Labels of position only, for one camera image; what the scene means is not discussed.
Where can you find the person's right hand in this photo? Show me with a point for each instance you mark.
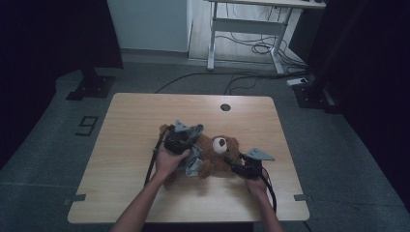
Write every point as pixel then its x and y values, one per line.
pixel 257 185

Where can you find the white metal frame desk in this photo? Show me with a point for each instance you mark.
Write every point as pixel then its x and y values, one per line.
pixel 245 25

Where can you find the white power strip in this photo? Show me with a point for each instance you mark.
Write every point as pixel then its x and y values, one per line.
pixel 297 81

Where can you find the black stand base plate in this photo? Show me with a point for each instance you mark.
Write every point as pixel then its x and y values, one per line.
pixel 317 96
pixel 92 85

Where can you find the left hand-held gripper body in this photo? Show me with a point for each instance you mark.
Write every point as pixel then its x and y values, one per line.
pixel 177 141

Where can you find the brown teddy bear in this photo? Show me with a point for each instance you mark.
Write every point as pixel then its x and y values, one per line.
pixel 212 158

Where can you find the grey tape strip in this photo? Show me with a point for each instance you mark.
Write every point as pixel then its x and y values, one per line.
pixel 74 199
pixel 303 197

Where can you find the black floor tape mark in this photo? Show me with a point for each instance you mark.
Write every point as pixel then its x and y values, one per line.
pixel 87 126

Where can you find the person's left hand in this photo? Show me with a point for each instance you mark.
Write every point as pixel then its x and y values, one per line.
pixel 167 164

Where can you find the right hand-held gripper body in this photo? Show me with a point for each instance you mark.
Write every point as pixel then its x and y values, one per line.
pixel 253 166

